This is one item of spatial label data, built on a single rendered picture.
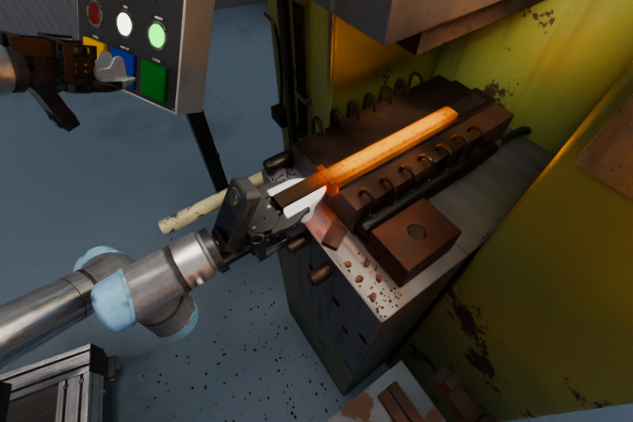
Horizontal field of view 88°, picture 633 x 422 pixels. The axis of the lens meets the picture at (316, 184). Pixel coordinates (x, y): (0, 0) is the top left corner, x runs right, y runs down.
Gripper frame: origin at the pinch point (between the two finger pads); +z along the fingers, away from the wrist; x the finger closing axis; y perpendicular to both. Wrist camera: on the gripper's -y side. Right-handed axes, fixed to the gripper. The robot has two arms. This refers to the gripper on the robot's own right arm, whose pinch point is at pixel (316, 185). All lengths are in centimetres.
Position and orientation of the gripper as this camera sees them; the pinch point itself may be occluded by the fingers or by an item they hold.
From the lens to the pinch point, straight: 55.6
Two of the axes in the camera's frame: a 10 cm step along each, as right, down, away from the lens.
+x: 5.7, 6.4, -5.1
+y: 0.0, 6.2, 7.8
